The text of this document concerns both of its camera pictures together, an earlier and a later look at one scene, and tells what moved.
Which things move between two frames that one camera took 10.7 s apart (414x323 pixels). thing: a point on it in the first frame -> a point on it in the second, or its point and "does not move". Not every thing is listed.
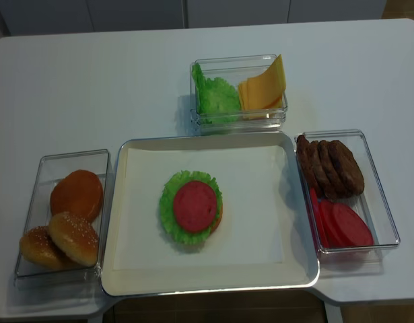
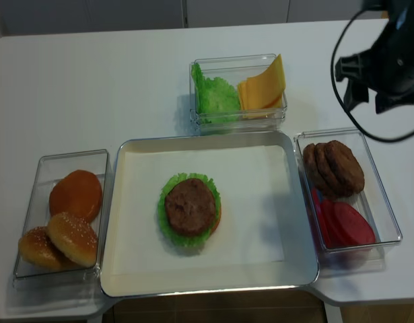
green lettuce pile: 217,100 does not move
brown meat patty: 311,167 -> 190,206
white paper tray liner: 251,229 does not move
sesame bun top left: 38,247 does not move
